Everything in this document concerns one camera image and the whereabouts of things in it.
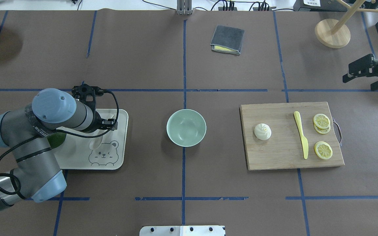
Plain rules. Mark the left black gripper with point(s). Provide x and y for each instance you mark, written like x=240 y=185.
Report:
x=97 y=118

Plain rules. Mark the white spoon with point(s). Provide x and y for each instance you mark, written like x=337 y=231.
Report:
x=96 y=142

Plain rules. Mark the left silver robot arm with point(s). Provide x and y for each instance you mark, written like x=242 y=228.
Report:
x=29 y=168

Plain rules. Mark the mint green bowl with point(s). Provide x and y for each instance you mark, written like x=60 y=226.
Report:
x=186 y=128

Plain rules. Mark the cream bear tray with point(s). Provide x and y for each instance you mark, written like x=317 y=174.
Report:
x=102 y=153

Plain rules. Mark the wooden mug tree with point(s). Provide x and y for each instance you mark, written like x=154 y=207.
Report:
x=334 y=33

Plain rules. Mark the lemon slice top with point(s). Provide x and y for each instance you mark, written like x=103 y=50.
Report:
x=321 y=121

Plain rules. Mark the lemon slice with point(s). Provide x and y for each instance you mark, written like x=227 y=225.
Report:
x=322 y=130
x=323 y=150
x=321 y=121

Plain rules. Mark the lemon slice lower back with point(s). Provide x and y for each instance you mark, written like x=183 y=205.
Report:
x=322 y=130

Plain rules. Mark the yellow plastic knife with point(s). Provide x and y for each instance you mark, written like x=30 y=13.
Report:
x=304 y=141

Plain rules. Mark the lemon slice lower front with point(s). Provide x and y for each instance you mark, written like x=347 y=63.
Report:
x=323 y=150

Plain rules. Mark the wooden cutting board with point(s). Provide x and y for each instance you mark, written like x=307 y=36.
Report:
x=283 y=150

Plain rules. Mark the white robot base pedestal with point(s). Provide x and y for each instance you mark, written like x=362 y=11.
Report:
x=196 y=230

